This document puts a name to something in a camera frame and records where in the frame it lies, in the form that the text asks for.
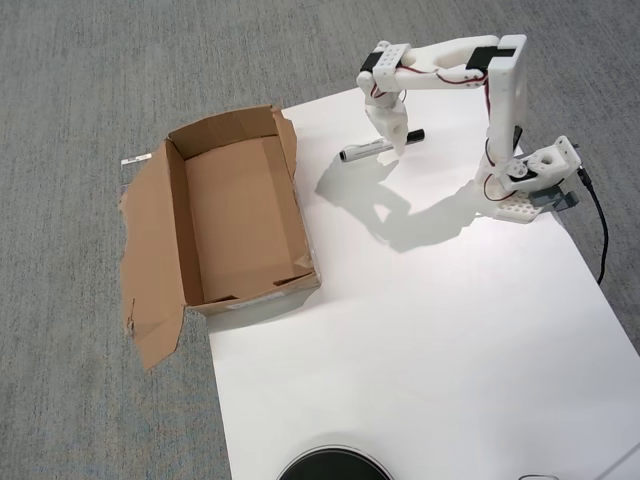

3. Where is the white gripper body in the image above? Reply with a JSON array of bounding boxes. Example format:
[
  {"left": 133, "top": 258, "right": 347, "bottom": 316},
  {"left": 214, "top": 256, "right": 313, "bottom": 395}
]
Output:
[{"left": 363, "top": 96, "right": 410, "bottom": 125}]

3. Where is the white fixed gripper finger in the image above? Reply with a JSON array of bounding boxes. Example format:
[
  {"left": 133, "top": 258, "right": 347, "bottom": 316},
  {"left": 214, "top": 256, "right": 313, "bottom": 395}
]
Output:
[{"left": 381, "top": 114, "right": 410, "bottom": 157}]

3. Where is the white marker pen black cap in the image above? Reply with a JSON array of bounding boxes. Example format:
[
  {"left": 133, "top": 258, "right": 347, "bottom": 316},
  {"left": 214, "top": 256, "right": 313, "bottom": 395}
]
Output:
[{"left": 339, "top": 128, "right": 427, "bottom": 163}]

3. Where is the open brown cardboard box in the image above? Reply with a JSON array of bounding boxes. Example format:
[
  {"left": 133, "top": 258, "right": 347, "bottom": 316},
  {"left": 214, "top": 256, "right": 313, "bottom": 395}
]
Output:
[{"left": 118, "top": 103, "right": 322, "bottom": 372}]

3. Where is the gray table clamp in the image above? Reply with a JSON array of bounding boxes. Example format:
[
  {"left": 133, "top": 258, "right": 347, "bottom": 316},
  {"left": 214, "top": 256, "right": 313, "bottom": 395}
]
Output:
[{"left": 530, "top": 187, "right": 580, "bottom": 214}]

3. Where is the black round disc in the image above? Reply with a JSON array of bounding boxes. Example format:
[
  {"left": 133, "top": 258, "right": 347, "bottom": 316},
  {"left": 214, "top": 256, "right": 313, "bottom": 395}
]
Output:
[{"left": 276, "top": 444, "right": 396, "bottom": 480}]

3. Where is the black power cable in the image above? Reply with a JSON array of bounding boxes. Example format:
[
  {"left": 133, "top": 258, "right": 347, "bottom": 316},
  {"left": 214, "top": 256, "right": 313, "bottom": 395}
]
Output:
[{"left": 577, "top": 168, "right": 610, "bottom": 286}]

